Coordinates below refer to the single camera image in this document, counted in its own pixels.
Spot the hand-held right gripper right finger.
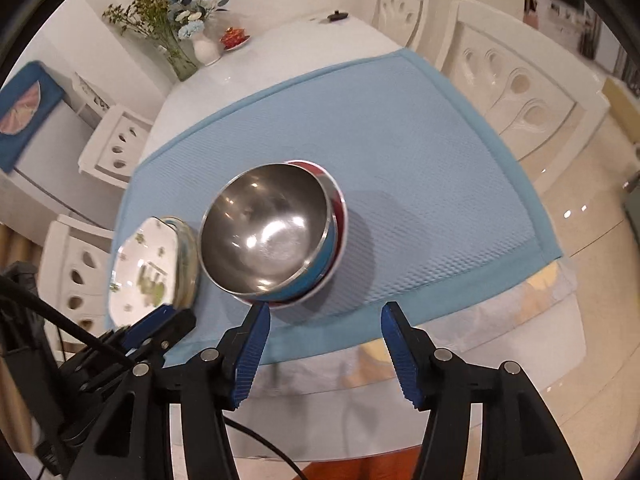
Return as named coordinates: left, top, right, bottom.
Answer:
left=381, top=301, right=583, bottom=480

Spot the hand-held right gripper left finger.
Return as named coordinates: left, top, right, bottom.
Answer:
left=65, top=301, right=272, bottom=480

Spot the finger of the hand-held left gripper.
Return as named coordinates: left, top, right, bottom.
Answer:
left=75, top=304, right=176, bottom=361
left=135, top=308, right=197, bottom=366

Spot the white floral plate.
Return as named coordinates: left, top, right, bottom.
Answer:
left=160, top=216, right=201, bottom=309
left=106, top=216, right=180, bottom=328

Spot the blue steel bowl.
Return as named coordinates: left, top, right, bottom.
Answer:
left=199, top=161, right=336, bottom=306

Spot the red steel bowl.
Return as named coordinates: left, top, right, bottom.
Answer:
left=285, top=159, right=348, bottom=306

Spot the white carved chair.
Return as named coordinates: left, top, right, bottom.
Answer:
left=371, top=0, right=436, bottom=53
left=37, top=215, right=118, bottom=361
left=77, top=105, right=153, bottom=191
left=435, top=0, right=611, bottom=163

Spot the beige striped curtain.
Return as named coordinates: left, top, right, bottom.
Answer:
left=0, top=222, right=48, bottom=266

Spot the white refrigerator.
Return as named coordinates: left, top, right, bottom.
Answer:
left=0, top=95, right=101, bottom=231

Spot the blue table mat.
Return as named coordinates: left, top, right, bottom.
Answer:
left=114, top=49, right=565, bottom=368

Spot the white printed box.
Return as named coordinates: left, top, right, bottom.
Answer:
left=72, top=72, right=113, bottom=113

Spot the blue cloth cover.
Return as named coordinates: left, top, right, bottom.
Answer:
left=0, top=60, right=63, bottom=173

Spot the glass vase with green flowers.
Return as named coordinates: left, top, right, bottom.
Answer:
left=102, top=0, right=201, bottom=82

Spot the white vase with blue flowers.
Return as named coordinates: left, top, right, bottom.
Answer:
left=167, top=0, right=231, bottom=67

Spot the red ornament on dish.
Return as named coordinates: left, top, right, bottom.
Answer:
left=220, top=26, right=251, bottom=52

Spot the yellow box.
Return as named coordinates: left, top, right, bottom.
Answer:
left=602, top=77, right=640, bottom=146

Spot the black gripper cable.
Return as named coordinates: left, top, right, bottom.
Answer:
left=0, top=275, right=136, bottom=366

